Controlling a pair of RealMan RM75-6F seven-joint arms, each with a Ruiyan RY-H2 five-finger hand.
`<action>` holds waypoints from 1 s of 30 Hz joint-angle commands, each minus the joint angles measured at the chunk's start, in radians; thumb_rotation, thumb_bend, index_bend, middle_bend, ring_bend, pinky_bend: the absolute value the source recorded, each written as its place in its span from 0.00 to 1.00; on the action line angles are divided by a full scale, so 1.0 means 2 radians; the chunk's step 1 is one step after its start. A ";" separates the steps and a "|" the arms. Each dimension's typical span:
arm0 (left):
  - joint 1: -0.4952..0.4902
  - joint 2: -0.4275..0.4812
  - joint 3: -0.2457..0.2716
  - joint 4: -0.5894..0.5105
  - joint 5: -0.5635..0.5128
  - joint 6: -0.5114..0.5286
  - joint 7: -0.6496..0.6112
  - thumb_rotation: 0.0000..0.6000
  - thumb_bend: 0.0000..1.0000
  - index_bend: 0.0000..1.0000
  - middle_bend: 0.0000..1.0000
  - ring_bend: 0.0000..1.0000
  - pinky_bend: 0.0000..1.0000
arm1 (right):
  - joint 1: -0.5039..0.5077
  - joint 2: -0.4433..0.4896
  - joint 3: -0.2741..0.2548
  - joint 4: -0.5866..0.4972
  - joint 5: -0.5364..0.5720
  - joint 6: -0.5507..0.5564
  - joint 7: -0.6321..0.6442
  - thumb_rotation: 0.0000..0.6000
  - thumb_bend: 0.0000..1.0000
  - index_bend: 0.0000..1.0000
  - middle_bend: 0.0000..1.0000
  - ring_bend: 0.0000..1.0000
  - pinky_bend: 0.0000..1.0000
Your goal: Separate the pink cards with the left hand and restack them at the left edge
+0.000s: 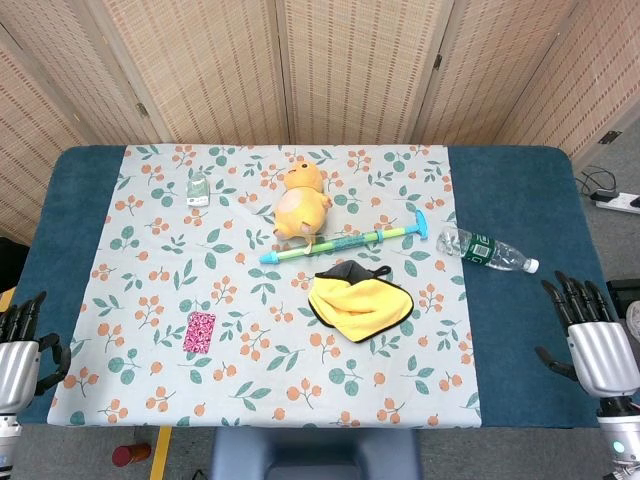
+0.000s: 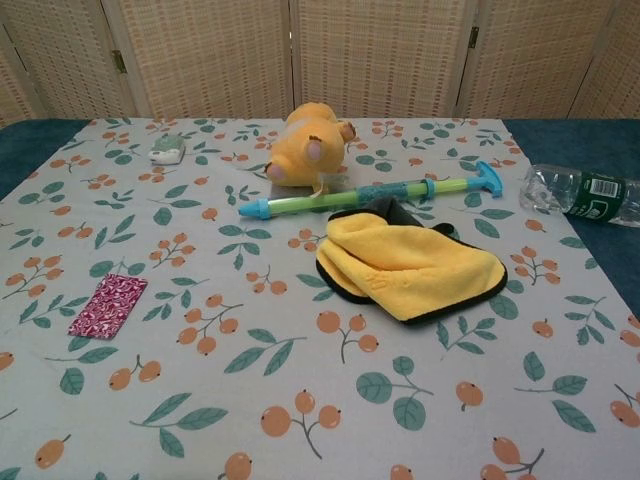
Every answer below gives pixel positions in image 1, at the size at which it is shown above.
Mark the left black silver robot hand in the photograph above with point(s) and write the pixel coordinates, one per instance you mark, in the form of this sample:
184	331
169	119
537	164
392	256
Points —
17	370

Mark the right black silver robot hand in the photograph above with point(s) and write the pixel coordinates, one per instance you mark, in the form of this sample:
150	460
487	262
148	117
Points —
605	360

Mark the pink patterned packet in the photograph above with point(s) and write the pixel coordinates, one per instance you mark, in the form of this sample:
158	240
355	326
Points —
199	332

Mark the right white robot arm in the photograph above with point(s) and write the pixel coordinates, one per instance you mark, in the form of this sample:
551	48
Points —
620	435

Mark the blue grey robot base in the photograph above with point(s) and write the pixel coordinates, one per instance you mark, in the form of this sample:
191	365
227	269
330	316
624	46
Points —
315	455

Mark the black equipment case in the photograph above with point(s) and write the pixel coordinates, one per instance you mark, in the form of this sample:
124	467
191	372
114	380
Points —
625	295

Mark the black fabric bag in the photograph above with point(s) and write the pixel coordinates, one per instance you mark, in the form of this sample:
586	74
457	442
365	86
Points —
12	265

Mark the red cylinder can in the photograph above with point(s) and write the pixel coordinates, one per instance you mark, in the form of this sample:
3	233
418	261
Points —
131	454

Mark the white power strip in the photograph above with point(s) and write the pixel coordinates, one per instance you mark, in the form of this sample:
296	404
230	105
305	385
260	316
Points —
622	202

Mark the black plug adapter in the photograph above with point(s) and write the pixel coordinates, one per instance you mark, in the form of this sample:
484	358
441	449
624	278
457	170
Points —
604	194

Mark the clear green-label water bottle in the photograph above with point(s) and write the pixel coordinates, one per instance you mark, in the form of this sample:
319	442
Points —
480	250

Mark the blue velvet table cover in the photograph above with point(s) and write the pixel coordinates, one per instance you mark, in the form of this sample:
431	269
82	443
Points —
525	210

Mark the bamboo folding screen panel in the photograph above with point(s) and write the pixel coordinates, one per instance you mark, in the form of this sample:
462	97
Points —
30	150
210	70
360	70
75	60
600	75
500	65

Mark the floral leaf berry tablecloth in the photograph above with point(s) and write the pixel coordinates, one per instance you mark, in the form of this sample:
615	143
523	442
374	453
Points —
250	350

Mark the yellow black-trimmed microfiber cloth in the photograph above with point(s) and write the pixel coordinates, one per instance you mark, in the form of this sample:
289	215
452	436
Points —
360	305

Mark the small green white packet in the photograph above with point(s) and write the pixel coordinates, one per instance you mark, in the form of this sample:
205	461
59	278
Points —
197	192

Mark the green blue water squirter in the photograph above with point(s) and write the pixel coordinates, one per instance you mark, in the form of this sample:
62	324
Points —
345	243

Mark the brass screen hinge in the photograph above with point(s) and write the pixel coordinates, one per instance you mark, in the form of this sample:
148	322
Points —
437	61
142	109

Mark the yellow plush animal toy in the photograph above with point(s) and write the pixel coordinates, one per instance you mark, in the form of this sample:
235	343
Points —
300	205

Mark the black screen foot bracket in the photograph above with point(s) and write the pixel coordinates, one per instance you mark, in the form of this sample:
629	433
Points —
610	136

